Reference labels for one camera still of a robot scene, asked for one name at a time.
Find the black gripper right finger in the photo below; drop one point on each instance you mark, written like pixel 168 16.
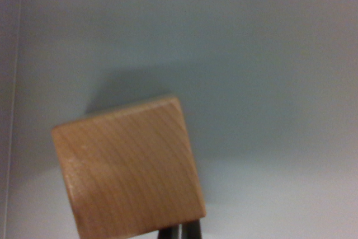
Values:
pixel 192 230

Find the white plastic tray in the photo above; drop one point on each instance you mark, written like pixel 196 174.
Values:
pixel 265 96

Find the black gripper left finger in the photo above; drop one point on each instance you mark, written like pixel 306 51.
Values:
pixel 170 233

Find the wooden cube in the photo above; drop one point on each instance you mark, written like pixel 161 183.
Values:
pixel 126 172

